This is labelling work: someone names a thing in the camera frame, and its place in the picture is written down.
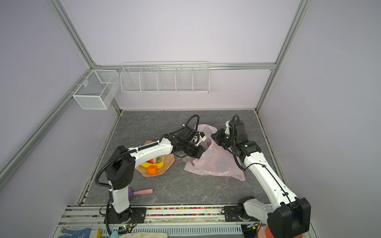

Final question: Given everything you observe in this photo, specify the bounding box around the peach wavy fruit plate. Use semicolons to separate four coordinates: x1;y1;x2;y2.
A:
132;140;175;177

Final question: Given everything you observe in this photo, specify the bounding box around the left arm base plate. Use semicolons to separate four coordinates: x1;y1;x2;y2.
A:
104;207;146;224

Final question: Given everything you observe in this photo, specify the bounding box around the lower yellow banana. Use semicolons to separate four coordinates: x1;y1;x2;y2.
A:
140;157;165;169

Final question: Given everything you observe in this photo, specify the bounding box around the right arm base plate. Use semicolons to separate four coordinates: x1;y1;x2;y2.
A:
221;205;246;222

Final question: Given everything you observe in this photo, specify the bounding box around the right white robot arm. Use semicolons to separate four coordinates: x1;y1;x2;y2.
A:
211;114;311;238

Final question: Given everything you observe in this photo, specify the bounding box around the purple pink scoop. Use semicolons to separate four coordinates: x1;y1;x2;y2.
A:
128;187;154;200

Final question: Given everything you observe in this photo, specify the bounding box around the pink plastic bag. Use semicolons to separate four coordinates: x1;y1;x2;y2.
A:
183;124;246;181

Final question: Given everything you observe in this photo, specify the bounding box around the black corrugated cable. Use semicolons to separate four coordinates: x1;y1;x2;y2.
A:
94;148;138;188

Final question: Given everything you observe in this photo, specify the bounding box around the orange tangerine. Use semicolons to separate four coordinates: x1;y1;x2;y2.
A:
147;165;158;176

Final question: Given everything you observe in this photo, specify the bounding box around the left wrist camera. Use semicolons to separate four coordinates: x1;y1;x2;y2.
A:
179;126;207;146

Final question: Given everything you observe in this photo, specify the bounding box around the orange glove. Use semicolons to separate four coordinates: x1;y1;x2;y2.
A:
257;224;303;238

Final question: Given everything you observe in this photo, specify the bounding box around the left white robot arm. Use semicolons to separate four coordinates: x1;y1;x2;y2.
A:
94;131;206;224

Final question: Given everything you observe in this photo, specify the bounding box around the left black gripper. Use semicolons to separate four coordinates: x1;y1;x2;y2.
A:
183;141;210;159

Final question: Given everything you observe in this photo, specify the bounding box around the small white mesh basket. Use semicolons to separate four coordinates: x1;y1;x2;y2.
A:
73;69;121;110

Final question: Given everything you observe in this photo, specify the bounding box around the long white wire basket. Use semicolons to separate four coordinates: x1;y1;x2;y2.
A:
120;61;210;94

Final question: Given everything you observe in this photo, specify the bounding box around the blue white cloth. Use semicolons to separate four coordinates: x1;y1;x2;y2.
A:
59;228;92;238

